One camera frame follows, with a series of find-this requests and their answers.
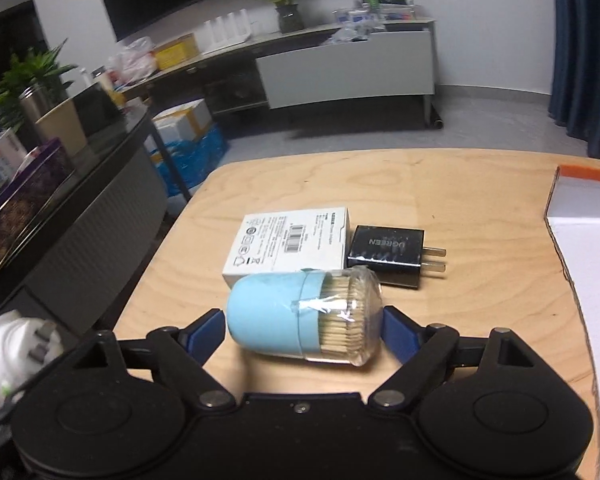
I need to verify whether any dark upright box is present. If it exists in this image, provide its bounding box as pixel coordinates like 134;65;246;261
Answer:
72;82;126;131

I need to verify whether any purple patterned gift box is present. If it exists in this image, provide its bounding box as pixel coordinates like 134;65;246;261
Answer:
0;137;76;281

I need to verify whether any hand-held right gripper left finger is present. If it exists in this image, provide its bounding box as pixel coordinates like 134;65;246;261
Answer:
72;308;234;409

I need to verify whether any yellow cardboard box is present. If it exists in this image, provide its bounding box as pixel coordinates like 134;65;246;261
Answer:
152;33;201;71

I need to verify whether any kraft paper cup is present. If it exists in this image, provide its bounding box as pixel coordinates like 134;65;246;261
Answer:
35;97;88;156

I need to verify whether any white and dark tv stand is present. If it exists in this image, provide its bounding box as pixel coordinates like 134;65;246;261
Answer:
120;17;443;128

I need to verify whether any blue curtain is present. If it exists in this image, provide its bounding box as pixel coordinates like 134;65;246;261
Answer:
547;0;600;161

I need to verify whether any black wall charger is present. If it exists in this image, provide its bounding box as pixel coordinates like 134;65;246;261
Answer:
346;225;448;291

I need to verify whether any light blue toothpick holder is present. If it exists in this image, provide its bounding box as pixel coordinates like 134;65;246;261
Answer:
226;266;385;367

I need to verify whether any large leafy potted plant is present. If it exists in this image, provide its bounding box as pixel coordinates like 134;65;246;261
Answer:
0;40;78;133

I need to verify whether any pile of plastic packets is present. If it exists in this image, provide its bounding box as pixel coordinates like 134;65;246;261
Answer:
330;2;421;43

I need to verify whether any white router with antennas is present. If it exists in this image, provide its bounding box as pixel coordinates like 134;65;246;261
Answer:
202;7;253;51

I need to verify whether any blue plastic bag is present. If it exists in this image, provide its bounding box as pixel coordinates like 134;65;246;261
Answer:
152;125;230;196

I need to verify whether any dark glossy side table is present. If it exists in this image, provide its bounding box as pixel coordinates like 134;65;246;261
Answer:
0;105;191;341

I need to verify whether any white plastic bag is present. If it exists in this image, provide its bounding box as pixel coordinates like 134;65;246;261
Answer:
107;37;158;86

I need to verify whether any white travel plug adapter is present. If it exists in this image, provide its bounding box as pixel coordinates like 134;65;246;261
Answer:
0;310;63;403

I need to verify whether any white printed carton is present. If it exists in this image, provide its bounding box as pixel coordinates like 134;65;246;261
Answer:
0;130;28;183

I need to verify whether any white cardboard shipping box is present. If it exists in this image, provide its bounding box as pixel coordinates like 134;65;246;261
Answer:
152;99;215;153

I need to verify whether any white flat product box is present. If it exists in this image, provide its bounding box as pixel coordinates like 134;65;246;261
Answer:
222;206;352;289

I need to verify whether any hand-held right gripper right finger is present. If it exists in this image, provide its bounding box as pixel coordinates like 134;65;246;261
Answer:
367;305;538;409

